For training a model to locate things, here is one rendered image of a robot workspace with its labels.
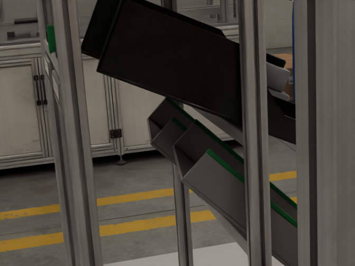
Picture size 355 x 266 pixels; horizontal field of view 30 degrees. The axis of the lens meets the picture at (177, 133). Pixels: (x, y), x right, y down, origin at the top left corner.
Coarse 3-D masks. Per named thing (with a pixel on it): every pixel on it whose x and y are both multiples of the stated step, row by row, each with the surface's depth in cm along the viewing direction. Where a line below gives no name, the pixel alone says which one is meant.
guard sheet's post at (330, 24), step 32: (320, 0) 20; (352, 0) 19; (320, 32) 20; (352, 32) 20; (320, 64) 21; (352, 64) 20; (320, 96) 21; (352, 96) 20; (320, 128) 21; (352, 128) 20; (320, 160) 22; (352, 160) 21; (320, 192) 22; (352, 192) 21; (320, 224) 22; (352, 224) 21; (320, 256) 22; (352, 256) 22
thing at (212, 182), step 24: (192, 144) 80; (216, 144) 80; (192, 168) 67; (216, 168) 67; (240, 168) 81; (216, 192) 68; (240, 192) 68; (240, 216) 69; (288, 216) 69; (288, 240) 70; (288, 264) 71
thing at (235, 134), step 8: (48, 48) 79; (56, 64) 68; (200, 112) 81; (216, 120) 74; (224, 120) 72; (224, 128) 72; (232, 128) 69; (240, 128) 68; (232, 136) 69; (240, 136) 67
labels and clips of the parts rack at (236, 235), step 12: (48, 24) 74; (48, 36) 73; (48, 60) 79; (48, 72) 79; (60, 96) 64; (60, 108) 65; (204, 204) 84; (216, 216) 80; (228, 228) 75; (240, 240) 71
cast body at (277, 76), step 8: (272, 56) 86; (272, 64) 85; (280, 64) 86; (272, 72) 85; (280, 72) 86; (288, 72) 86; (272, 80) 86; (280, 80) 86; (272, 88) 86; (280, 88) 86; (280, 96) 87; (288, 96) 87
